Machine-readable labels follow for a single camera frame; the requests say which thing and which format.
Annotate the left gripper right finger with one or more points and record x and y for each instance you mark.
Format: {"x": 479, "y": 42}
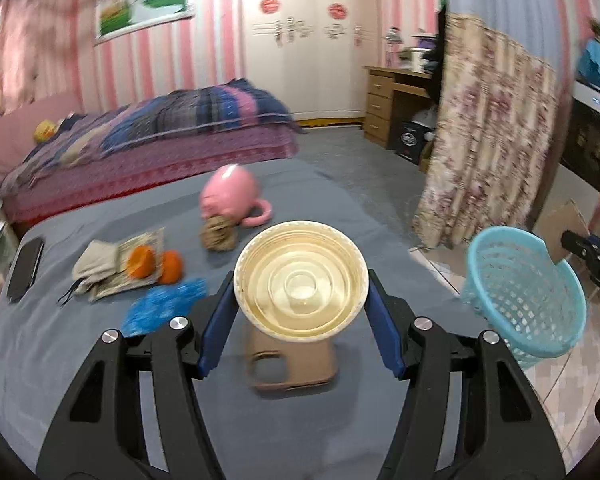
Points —
{"x": 503, "y": 432}

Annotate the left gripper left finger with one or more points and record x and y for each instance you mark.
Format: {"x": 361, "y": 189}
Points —
{"x": 97, "y": 431}

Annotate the blue plastic bag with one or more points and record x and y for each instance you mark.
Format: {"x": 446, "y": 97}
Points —
{"x": 160, "y": 304}

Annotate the orange peel half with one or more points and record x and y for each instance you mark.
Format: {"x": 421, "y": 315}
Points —
{"x": 141, "y": 263}

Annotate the white plastic lid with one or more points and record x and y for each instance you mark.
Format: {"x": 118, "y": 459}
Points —
{"x": 301, "y": 281}

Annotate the light blue plastic basket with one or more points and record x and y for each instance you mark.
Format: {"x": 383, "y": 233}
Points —
{"x": 537, "y": 306}

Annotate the printed foil wrapper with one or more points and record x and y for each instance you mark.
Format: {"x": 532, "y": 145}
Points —
{"x": 120, "y": 282}

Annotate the floral curtain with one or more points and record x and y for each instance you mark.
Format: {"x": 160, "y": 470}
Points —
{"x": 496, "y": 117}

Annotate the grey face mask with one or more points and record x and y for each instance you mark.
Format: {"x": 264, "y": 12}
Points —
{"x": 98, "y": 262}

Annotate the brown phone case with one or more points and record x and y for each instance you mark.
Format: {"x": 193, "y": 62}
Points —
{"x": 275, "y": 365}

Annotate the grey table cloth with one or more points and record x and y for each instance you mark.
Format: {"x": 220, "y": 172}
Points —
{"x": 342, "y": 431}

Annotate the black smartphone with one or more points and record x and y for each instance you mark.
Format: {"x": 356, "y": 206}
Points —
{"x": 24, "y": 269}

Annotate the blue cloth on refrigerator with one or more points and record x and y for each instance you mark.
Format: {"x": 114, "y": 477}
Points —
{"x": 588, "y": 68}

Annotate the crumpled brown paper on table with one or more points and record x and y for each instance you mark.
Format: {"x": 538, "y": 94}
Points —
{"x": 219, "y": 234}

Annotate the pink pig mug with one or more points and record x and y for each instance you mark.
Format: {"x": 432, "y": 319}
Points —
{"x": 233, "y": 193}

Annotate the bed with purple cover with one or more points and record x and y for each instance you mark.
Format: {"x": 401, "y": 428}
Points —
{"x": 148, "y": 166}

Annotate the wooden drawer desk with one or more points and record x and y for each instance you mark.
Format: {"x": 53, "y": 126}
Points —
{"x": 393, "y": 96}

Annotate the yellow duck plush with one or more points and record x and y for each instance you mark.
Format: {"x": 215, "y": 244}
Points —
{"x": 44, "y": 131}

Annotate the desk lamp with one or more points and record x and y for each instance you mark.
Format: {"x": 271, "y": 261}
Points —
{"x": 393, "y": 40}

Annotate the pink headboard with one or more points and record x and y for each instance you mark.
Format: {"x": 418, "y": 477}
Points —
{"x": 17, "y": 128}

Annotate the plaid blue blanket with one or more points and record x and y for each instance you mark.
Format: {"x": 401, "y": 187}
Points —
{"x": 82, "y": 139}

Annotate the white wardrobe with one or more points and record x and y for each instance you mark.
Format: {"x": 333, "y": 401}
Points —
{"x": 312, "y": 55}

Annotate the framed wedding picture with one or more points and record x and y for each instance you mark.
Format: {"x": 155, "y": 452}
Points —
{"x": 115, "y": 18}

